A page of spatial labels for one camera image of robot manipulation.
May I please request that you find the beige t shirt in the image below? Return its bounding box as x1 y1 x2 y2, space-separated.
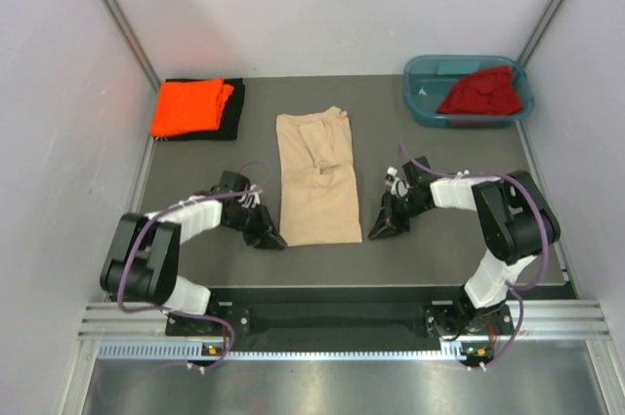
276 106 362 247

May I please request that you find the red t shirt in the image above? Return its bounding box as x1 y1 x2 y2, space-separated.
437 65 522 116

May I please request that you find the grey slotted cable duct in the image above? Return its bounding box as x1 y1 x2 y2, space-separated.
98 340 494 363

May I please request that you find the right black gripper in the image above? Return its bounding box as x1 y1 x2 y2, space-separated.
369 188 431 240

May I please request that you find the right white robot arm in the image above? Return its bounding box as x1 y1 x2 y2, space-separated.
368 156 561 334

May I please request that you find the black folded t shirt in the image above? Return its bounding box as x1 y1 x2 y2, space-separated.
155 78 246 142

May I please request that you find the aluminium frame rail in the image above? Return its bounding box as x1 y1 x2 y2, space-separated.
78 300 609 341

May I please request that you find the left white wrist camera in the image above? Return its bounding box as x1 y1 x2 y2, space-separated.
237 185 263 209

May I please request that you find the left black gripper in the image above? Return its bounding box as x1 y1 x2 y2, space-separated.
225 201 286 250

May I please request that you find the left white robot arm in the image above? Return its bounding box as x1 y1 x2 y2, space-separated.
100 171 287 334

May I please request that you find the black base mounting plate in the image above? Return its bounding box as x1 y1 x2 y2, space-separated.
106 285 519 351

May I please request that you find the orange folded t shirt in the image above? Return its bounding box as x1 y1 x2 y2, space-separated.
149 78 235 139

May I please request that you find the teal plastic basket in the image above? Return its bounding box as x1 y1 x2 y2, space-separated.
402 55 534 128

